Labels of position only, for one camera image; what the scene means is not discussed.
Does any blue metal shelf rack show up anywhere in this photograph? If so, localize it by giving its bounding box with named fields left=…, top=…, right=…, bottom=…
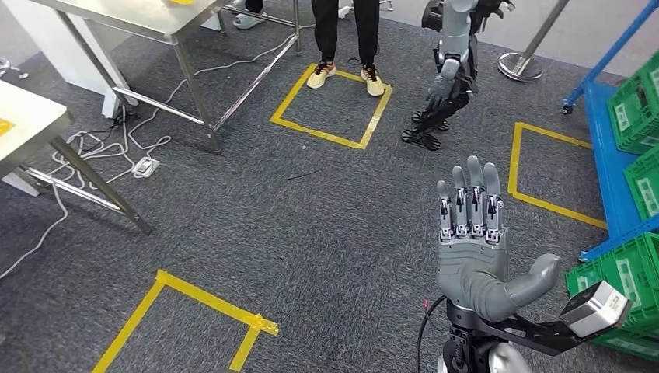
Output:
left=561, top=0, right=659, bottom=263

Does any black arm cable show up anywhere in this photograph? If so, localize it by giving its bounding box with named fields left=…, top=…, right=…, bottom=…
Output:
left=416, top=295, right=449, bottom=373

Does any white cabinet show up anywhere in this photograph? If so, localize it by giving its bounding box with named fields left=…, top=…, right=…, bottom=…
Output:
left=2, top=0, right=139, bottom=120

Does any green folded plastic crate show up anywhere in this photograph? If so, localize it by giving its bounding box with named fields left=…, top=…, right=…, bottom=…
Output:
left=591, top=329, right=659, bottom=362
left=637, top=50, right=659, bottom=94
left=607, top=67, right=659, bottom=155

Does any yellow floor tape marking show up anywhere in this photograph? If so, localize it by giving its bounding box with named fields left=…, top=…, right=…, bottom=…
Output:
left=91, top=270, right=280, bottom=373

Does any stainless steel table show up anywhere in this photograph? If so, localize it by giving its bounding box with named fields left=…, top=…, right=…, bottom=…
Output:
left=30, top=0, right=303, bottom=154
left=0, top=79, right=154, bottom=235

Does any person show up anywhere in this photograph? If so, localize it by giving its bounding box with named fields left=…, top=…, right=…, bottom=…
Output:
left=232, top=0, right=267, bottom=31
left=306, top=0, right=387, bottom=98

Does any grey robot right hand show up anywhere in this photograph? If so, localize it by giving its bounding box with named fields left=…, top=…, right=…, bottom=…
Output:
left=436, top=155, right=562, bottom=322

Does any chrome stanchion post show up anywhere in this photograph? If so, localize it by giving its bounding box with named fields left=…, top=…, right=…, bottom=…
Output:
left=497, top=0, right=571, bottom=83

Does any standing humanoid robot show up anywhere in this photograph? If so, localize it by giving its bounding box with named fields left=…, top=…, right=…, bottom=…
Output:
left=400, top=0, right=517, bottom=152

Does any white power strip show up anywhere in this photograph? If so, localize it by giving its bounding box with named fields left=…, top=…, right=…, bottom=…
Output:
left=131, top=156, right=161, bottom=180

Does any white cable tangle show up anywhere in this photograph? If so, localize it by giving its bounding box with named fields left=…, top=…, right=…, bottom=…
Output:
left=48, top=23, right=316, bottom=193

